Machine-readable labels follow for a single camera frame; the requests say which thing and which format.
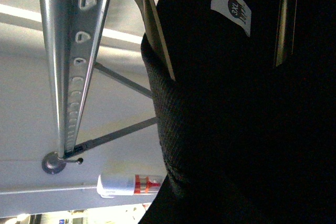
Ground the round metal rail flange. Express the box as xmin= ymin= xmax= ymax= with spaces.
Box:
xmin=41 ymin=152 xmax=83 ymax=175

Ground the white and red wall device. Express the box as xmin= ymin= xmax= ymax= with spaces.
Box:
xmin=97 ymin=174 xmax=164 ymax=198

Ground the black t-shirt with logo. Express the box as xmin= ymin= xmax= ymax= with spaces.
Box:
xmin=141 ymin=0 xmax=335 ymax=223

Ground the black metal bar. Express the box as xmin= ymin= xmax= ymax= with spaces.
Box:
xmin=64 ymin=117 xmax=157 ymax=159
xmin=94 ymin=62 xmax=152 ymax=99

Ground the perforated metal clothes rail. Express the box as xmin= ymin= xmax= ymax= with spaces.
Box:
xmin=40 ymin=0 xmax=110 ymax=159

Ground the upper black metal bar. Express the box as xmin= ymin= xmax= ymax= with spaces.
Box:
xmin=94 ymin=62 xmax=152 ymax=99

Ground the wooden clothes hanger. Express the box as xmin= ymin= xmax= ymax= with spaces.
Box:
xmin=134 ymin=0 xmax=175 ymax=80

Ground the lower black metal bar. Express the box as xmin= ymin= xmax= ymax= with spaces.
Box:
xmin=64 ymin=117 xmax=157 ymax=159

